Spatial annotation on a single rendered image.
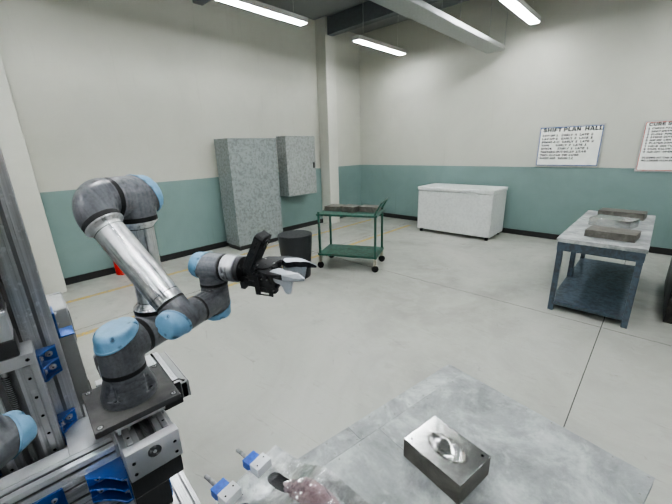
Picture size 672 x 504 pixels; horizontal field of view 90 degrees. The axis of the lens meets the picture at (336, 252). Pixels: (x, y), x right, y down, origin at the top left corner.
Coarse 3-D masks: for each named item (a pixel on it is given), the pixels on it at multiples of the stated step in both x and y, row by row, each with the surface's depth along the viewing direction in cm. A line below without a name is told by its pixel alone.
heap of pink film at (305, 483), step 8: (288, 480) 93; (296, 480) 91; (304, 480) 89; (312, 480) 89; (288, 488) 90; (296, 488) 87; (304, 488) 86; (312, 488) 86; (320, 488) 86; (296, 496) 85; (304, 496) 84; (312, 496) 84; (320, 496) 85; (328, 496) 85
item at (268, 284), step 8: (240, 256) 91; (272, 256) 90; (240, 264) 89; (256, 264) 86; (264, 264) 86; (272, 264) 86; (280, 264) 88; (232, 272) 88; (240, 272) 90; (248, 272) 89; (256, 272) 85; (240, 280) 90; (248, 280) 90; (256, 280) 86; (264, 280) 86; (272, 280) 86; (256, 288) 88; (264, 288) 87; (272, 288) 86; (272, 296) 87
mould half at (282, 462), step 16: (272, 448) 105; (272, 464) 100; (288, 464) 100; (304, 464) 99; (240, 480) 95; (256, 480) 95; (320, 480) 90; (336, 480) 90; (256, 496) 91; (272, 496) 90; (288, 496) 88; (336, 496) 87; (352, 496) 88
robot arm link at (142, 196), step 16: (128, 176) 96; (144, 176) 100; (128, 192) 92; (144, 192) 97; (160, 192) 102; (128, 208) 93; (144, 208) 97; (160, 208) 105; (128, 224) 96; (144, 224) 98; (144, 240) 100; (144, 304) 105; (144, 320) 104; (160, 336) 106
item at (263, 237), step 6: (258, 234) 83; (264, 234) 84; (270, 234) 85; (258, 240) 82; (264, 240) 83; (252, 246) 84; (258, 246) 83; (264, 246) 85; (252, 252) 84; (258, 252) 84; (246, 258) 86; (252, 258) 85; (258, 258) 87; (246, 264) 87; (252, 264) 86
